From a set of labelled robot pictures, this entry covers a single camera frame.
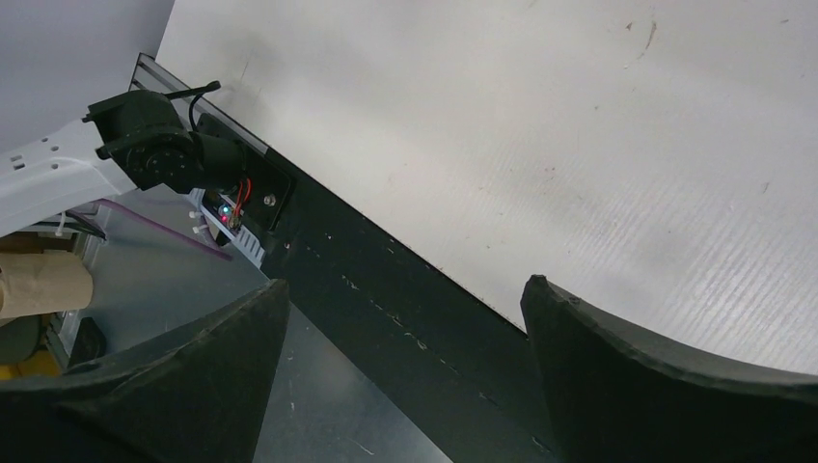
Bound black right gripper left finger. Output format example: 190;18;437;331
1;280;290;462

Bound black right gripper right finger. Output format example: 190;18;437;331
520;275;817;462

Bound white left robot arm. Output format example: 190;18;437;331
1;81;248;235

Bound brown cardboard roll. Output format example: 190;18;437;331
1;251;94;319

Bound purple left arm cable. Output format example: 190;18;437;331
95;198;234;263

